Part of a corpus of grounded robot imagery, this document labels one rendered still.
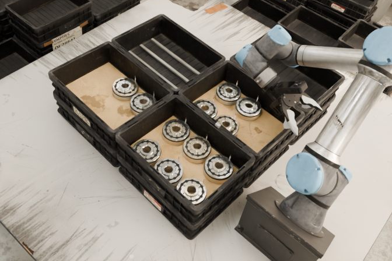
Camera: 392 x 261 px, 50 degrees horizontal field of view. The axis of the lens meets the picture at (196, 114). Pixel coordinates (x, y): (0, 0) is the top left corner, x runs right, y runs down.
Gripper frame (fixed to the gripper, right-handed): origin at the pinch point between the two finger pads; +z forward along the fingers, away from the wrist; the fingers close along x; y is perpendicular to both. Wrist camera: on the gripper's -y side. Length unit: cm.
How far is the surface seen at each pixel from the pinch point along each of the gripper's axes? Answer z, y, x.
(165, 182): -18, 10, 51
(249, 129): -11.8, 23.0, 6.6
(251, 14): -69, 117, -117
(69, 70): -76, 38, 42
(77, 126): -57, 46, 52
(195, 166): -14.9, 21.7, 34.5
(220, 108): -25.6, 28.4, 6.9
